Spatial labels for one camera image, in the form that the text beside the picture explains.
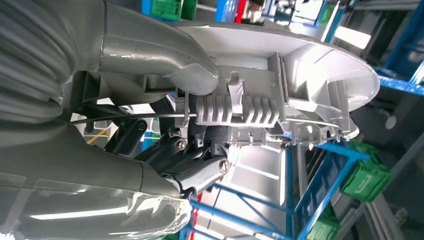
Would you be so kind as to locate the clear plastic hand cover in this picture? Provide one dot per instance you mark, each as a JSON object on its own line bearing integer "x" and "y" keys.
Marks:
{"x": 99, "y": 218}

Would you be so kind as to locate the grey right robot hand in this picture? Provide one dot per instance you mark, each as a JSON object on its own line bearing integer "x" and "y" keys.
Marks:
{"x": 82, "y": 165}

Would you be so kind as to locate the green plastic crate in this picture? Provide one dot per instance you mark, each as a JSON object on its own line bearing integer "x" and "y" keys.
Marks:
{"x": 165, "y": 8}
{"x": 367, "y": 175}
{"x": 323, "y": 228}

